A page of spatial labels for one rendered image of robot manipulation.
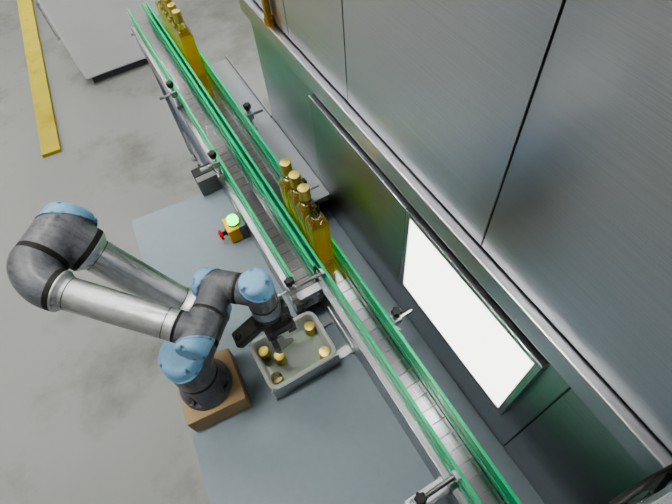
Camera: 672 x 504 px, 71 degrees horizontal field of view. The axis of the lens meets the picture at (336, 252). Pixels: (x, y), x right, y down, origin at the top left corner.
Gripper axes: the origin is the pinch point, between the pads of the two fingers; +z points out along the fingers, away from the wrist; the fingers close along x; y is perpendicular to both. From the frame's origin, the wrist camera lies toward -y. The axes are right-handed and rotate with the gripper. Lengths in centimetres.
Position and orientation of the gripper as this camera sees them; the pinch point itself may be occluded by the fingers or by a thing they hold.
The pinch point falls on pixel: (273, 344)
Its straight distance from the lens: 139.9
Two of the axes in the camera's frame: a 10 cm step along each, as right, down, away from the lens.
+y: 8.6, -4.6, 2.3
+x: -5.0, -7.1, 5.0
